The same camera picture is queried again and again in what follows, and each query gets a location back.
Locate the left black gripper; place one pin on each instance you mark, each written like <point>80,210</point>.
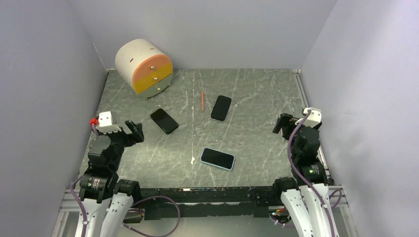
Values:
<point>131,138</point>

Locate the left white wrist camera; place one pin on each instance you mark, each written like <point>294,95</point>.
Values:
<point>107,123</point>

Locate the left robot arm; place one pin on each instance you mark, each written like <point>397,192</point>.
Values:
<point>103,198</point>

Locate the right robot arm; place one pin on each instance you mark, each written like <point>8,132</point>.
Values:
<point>305,196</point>

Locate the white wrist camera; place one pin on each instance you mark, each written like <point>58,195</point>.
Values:
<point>107,123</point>
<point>312,118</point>

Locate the round white drawer cabinet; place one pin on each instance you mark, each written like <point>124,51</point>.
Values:
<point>146,69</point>

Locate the light blue phone case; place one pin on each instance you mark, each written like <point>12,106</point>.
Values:
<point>229,169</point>

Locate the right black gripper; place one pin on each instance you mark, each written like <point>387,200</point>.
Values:
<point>284,118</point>

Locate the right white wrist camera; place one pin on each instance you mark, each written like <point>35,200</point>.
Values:
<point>312,118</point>

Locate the black phone left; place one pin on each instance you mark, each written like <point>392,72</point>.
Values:
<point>164,121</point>

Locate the black phone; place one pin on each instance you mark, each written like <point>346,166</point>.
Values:
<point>221,108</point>
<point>164,121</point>

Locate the red pencil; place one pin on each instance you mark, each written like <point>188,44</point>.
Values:
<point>203,100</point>

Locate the black phone centre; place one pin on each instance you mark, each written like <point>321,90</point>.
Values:
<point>221,108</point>

